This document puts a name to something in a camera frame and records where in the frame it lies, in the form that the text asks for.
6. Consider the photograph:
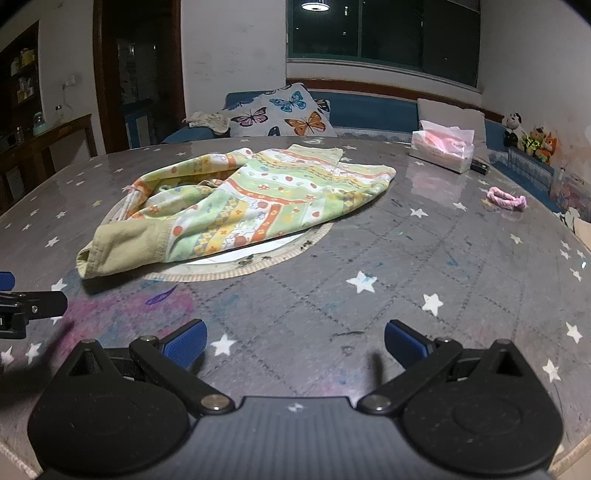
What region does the grey pillow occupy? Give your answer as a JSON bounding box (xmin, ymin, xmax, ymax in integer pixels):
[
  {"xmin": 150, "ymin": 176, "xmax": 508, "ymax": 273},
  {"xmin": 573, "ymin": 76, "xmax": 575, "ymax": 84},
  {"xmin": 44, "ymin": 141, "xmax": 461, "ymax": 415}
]
[{"xmin": 417, "ymin": 98, "xmax": 490, "ymax": 151}]

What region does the pastel patterned children's jacket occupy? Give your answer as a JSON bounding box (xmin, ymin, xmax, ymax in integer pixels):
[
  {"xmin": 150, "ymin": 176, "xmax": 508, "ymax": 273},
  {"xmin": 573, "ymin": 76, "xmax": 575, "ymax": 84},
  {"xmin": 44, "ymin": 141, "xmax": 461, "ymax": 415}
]
[{"xmin": 76, "ymin": 144, "xmax": 398, "ymax": 280}]

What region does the clear plastic bag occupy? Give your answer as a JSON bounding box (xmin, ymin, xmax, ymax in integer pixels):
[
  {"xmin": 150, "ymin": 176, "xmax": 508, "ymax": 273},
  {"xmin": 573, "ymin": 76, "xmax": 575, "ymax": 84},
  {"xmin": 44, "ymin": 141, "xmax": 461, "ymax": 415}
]
[{"xmin": 551, "ymin": 167, "xmax": 591, "ymax": 214}]

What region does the butterfly print pillow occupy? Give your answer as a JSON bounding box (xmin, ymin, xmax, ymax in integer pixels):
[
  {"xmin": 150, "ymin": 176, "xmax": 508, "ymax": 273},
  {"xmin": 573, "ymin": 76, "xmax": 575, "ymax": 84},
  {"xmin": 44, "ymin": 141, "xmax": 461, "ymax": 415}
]
[{"xmin": 221, "ymin": 83, "xmax": 339, "ymax": 138}]

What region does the grey star tablecloth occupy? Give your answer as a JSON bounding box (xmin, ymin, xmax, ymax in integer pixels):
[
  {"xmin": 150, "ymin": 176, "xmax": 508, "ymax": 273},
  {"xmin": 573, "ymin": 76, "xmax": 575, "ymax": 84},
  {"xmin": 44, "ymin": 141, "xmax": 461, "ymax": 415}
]
[{"xmin": 0, "ymin": 136, "xmax": 591, "ymax": 468}]

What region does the wooden sideboard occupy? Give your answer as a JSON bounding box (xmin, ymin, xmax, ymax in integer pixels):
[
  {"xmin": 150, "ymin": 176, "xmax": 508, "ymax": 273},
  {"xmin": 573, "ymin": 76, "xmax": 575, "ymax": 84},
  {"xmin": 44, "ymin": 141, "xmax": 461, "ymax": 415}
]
[{"xmin": 0, "ymin": 114, "xmax": 99, "ymax": 219}]

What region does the round beige-edged mat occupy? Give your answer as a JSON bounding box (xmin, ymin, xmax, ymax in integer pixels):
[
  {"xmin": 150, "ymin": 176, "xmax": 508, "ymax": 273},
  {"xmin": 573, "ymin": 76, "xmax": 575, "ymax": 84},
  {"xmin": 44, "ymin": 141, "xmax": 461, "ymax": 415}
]
[{"xmin": 142, "ymin": 220, "xmax": 336, "ymax": 284}]

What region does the crumpled beige cloth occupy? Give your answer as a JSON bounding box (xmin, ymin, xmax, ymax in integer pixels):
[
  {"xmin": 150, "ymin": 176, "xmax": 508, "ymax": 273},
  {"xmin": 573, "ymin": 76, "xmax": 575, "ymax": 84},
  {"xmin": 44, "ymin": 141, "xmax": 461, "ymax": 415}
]
[{"xmin": 182, "ymin": 112, "xmax": 230, "ymax": 137}]

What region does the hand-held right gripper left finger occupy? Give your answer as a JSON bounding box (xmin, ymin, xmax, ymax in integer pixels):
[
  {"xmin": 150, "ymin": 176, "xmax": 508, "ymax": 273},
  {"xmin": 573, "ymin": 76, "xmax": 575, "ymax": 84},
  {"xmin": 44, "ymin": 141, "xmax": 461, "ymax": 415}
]
[{"xmin": 54, "ymin": 319, "xmax": 236, "ymax": 419}]

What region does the blue sofa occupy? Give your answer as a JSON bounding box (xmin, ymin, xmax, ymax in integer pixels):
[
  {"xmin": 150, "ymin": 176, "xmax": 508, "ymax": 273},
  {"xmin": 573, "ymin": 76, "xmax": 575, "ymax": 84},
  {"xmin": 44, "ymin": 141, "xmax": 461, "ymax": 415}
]
[{"xmin": 159, "ymin": 90, "xmax": 570, "ymax": 214}]

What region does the blue storage box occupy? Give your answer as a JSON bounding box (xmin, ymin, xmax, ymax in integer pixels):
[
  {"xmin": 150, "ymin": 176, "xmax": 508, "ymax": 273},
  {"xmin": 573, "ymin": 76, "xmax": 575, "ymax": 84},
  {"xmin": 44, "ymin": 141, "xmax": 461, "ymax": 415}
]
[{"xmin": 122, "ymin": 99, "xmax": 156, "ymax": 149}]

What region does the wooden shelf cabinet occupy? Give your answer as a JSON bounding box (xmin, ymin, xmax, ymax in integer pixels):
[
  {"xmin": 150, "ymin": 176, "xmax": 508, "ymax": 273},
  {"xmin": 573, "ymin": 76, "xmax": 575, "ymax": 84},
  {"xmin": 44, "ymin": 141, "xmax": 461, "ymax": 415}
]
[{"xmin": 0, "ymin": 21, "xmax": 43, "ymax": 139}]

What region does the orange plush toy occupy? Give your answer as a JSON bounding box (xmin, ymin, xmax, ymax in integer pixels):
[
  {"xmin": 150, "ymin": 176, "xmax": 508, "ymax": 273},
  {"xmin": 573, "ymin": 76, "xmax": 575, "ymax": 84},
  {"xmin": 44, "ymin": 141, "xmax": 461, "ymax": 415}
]
[{"xmin": 538, "ymin": 131, "xmax": 558, "ymax": 166}]

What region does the dark window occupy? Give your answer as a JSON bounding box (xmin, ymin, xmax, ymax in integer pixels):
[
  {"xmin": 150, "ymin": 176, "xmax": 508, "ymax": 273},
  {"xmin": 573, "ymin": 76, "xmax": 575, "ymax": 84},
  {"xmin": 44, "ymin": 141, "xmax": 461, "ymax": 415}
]
[{"xmin": 286, "ymin": 0, "xmax": 482, "ymax": 89}]

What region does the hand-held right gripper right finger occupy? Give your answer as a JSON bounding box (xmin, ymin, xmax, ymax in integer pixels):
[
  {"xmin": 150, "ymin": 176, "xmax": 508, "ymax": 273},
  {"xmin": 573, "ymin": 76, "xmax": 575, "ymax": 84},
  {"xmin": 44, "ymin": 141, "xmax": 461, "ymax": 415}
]
[{"xmin": 358, "ymin": 319, "xmax": 543, "ymax": 417}]

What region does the dark wooden door frame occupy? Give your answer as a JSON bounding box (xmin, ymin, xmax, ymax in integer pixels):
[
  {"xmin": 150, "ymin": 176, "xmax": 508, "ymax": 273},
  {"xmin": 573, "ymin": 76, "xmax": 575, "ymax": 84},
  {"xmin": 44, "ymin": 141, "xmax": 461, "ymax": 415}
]
[{"xmin": 92, "ymin": 0, "xmax": 184, "ymax": 156}]

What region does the pink hair clip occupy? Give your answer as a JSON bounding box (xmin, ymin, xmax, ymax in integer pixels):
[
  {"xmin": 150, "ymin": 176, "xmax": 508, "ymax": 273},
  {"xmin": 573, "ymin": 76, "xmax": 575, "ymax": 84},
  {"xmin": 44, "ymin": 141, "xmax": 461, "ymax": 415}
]
[{"xmin": 487, "ymin": 186, "xmax": 528, "ymax": 211}]

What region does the yellow plush toy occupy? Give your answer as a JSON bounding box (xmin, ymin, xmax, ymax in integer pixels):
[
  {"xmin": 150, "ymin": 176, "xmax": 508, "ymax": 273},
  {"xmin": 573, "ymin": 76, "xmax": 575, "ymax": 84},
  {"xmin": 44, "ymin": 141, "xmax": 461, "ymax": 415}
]
[{"xmin": 517, "ymin": 124, "xmax": 546, "ymax": 158}]

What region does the panda plush toy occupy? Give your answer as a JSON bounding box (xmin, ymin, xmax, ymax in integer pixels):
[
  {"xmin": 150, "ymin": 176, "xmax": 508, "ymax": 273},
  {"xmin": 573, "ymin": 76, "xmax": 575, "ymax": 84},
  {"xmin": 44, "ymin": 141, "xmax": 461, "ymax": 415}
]
[{"xmin": 502, "ymin": 113, "xmax": 525, "ymax": 148}]

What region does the pink tissue box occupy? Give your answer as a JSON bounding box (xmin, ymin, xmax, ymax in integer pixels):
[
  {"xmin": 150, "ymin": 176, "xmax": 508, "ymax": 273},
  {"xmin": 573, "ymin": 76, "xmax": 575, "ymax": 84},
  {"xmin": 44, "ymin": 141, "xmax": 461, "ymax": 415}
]
[{"xmin": 409, "ymin": 120, "xmax": 476, "ymax": 175}]

